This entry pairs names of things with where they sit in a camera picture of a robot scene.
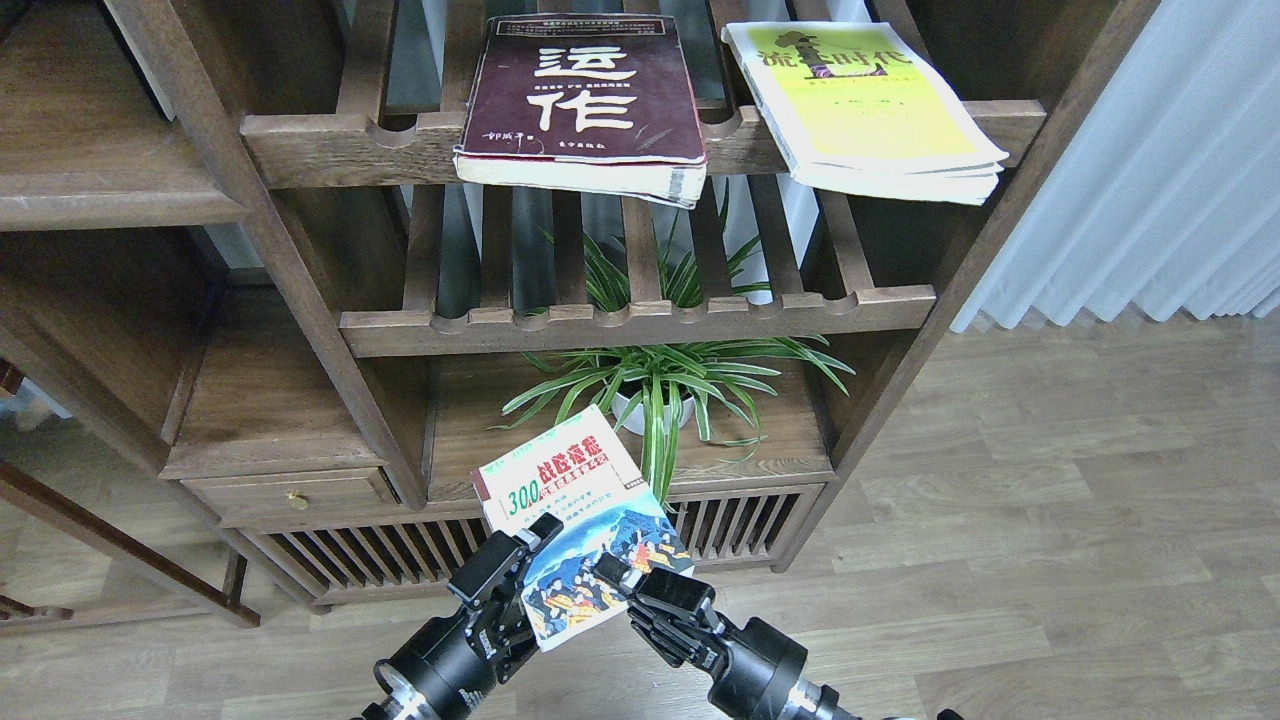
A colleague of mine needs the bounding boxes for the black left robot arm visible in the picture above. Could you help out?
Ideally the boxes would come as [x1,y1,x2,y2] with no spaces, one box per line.
[361,512,563,719]

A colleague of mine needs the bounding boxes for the yellow cover book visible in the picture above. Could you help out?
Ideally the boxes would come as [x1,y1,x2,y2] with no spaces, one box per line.
[721,20,1007,206]

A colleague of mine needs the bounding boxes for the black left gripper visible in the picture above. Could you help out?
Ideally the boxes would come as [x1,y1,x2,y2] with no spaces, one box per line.
[372,512,564,719]

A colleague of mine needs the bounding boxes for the dark wooden bookshelf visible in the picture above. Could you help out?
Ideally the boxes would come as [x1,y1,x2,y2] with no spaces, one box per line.
[3,1,1157,609]

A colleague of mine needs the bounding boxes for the white pleated curtain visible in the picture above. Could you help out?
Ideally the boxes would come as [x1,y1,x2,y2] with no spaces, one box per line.
[951,1,1279,332]

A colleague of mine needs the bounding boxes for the brass drawer knob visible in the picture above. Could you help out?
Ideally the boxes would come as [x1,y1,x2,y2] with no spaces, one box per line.
[285,489,310,511]

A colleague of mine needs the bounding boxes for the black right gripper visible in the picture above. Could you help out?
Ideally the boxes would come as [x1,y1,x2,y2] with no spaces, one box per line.
[594,553,812,719]

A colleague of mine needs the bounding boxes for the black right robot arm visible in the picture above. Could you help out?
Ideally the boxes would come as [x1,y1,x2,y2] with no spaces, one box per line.
[594,553,851,719]

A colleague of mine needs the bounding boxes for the white plant pot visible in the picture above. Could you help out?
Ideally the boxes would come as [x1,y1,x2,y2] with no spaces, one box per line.
[611,386,696,436]

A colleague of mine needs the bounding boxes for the maroon book white characters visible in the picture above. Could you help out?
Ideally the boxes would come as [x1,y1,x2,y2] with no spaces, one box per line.
[454,13,707,209]

